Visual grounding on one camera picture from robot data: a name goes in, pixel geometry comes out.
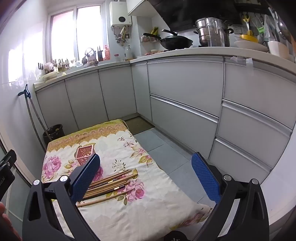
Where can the clear glass jug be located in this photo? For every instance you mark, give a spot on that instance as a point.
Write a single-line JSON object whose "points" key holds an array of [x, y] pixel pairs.
{"points": [[216, 34]]}

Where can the small red-lidded jar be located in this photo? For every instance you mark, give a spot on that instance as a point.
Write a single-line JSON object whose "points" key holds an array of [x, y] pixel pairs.
{"points": [[117, 58]]}

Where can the wall spice rack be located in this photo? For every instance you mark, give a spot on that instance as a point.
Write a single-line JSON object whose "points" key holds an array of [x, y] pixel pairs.
{"points": [[150, 38]]}

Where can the black trash bin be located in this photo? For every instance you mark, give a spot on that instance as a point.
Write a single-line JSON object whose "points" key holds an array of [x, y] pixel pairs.
{"points": [[54, 136]]}

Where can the white tub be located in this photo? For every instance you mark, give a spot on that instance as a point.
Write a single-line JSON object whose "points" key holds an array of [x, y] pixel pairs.
{"points": [[278, 49]]}

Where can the dark knife block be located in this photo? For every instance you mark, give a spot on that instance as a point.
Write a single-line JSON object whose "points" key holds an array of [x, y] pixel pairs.
{"points": [[100, 55]]}

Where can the pink chopstick holder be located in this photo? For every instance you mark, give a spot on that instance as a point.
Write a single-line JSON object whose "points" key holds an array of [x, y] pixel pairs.
{"points": [[84, 153]]}

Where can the white cabinet with doors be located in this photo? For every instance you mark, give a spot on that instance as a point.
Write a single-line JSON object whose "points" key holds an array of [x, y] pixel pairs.
{"points": [[92, 97]]}

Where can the black wok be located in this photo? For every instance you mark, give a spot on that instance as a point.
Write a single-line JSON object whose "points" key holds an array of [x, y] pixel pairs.
{"points": [[177, 42]]}

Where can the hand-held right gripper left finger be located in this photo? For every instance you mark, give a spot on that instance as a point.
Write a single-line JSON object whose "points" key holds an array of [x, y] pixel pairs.
{"points": [[85, 178]]}

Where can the window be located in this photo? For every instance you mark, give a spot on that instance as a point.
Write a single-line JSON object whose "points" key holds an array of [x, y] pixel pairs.
{"points": [[76, 30]]}

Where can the white thermos kettle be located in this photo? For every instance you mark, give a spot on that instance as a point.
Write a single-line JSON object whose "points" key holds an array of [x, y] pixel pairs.
{"points": [[128, 52]]}

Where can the floral printed cloth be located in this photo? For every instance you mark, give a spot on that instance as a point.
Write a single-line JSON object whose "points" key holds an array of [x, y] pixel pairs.
{"points": [[143, 208]]}

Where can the white cabinet with drawers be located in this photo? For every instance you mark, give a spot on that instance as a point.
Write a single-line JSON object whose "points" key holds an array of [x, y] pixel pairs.
{"points": [[196, 92]]}

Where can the brown floor mat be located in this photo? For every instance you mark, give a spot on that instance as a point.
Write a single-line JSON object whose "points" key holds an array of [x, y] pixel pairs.
{"points": [[138, 125]]}

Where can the wall hook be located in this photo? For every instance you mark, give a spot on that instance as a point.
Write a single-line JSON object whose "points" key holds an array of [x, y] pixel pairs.
{"points": [[25, 91]]}

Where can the pale lidded container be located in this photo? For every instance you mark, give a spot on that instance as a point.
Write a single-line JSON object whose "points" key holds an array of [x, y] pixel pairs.
{"points": [[49, 76]]}

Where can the yellow bowl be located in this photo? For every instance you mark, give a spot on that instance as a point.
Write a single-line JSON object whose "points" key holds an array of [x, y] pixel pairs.
{"points": [[248, 37]]}

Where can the pile of wooden chopsticks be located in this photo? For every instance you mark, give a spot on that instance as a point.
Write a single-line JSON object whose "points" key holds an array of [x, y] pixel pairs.
{"points": [[111, 185]]}

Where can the white plastic bag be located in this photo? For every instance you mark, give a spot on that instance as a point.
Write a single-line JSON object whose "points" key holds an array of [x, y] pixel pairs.
{"points": [[49, 67]]}

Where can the water heater pipes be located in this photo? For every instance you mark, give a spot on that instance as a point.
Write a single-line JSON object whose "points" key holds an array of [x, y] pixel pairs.
{"points": [[121, 36]]}

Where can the white water heater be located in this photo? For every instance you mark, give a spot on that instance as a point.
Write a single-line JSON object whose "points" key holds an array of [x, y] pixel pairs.
{"points": [[120, 14]]}

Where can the black wall switch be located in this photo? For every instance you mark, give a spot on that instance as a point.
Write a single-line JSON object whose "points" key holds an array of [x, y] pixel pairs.
{"points": [[40, 66]]}

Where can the wall power outlet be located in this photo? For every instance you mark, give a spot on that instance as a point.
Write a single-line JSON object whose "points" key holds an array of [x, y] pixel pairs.
{"points": [[239, 29]]}

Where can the black range hood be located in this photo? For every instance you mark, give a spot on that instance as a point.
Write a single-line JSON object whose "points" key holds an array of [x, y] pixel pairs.
{"points": [[185, 14]]}

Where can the steel steamer pot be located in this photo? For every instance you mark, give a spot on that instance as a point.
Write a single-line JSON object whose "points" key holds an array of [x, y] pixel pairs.
{"points": [[201, 32]]}

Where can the white wall cabinet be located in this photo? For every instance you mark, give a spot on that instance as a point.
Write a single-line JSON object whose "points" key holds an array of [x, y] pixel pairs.
{"points": [[137, 7]]}

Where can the red bottle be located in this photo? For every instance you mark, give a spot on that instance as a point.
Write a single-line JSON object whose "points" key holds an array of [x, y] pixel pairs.
{"points": [[106, 53]]}

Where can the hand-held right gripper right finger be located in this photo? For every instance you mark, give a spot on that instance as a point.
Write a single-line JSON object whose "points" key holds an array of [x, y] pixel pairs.
{"points": [[204, 176]]}

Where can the person's left hand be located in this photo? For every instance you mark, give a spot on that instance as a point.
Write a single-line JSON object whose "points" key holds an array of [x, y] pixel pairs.
{"points": [[7, 226]]}

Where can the row of small bottles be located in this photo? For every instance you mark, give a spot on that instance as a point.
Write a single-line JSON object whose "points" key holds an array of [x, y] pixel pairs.
{"points": [[61, 66]]}

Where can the yellow scissors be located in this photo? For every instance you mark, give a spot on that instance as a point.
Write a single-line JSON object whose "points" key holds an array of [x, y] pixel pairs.
{"points": [[246, 19]]}

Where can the white shallow bowl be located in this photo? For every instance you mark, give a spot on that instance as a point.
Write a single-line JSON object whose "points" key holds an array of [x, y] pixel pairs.
{"points": [[249, 46]]}

